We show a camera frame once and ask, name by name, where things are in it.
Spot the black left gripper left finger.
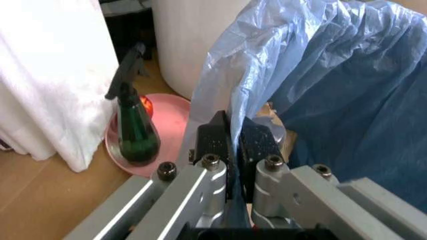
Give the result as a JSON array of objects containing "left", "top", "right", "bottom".
[{"left": 62, "top": 110, "right": 237, "bottom": 240}]

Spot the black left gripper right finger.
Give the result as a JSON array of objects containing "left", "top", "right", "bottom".
[{"left": 240, "top": 116, "right": 427, "bottom": 240}]

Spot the blue plastic trash bag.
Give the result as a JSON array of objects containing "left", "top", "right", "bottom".
[{"left": 179, "top": 0, "right": 427, "bottom": 228}]

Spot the pink round plate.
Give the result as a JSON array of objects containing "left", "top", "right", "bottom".
[{"left": 104, "top": 93, "right": 195, "bottom": 179}]

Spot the green spray bottle black trigger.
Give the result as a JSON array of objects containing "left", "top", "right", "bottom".
[{"left": 104, "top": 41, "right": 162, "bottom": 166}]

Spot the red round fruit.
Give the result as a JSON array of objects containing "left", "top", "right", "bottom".
[{"left": 138, "top": 94, "right": 155, "bottom": 118}]

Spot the white cylindrical container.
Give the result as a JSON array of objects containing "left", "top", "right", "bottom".
[{"left": 150, "top": 0, "right": 255, "bottom": 101}]

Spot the white curtain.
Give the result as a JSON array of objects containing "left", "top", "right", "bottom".
[{"left": 0, "top": 0, "right": 122, "bottom": 173}]

